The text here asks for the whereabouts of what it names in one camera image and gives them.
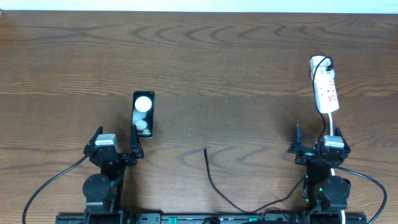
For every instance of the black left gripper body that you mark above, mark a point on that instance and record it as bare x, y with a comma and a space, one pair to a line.
126, 161

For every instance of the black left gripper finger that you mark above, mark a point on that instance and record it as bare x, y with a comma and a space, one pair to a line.
135, 144
91, 142

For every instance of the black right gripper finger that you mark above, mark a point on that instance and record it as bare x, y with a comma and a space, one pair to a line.
297, 139
338, 138

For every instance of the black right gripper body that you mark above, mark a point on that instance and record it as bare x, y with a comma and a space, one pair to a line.
306, 155

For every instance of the black smartphone with lit screen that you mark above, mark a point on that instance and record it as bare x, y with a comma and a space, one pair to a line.
143, 112

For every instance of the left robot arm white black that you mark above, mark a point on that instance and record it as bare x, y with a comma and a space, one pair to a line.
103, 191

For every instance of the white USB charger adapter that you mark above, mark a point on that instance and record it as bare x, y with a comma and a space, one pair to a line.
325, 69

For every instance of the white power strip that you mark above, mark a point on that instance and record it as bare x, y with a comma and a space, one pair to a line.
325, 89

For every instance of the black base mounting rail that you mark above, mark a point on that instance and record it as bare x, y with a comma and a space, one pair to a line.
156, 218

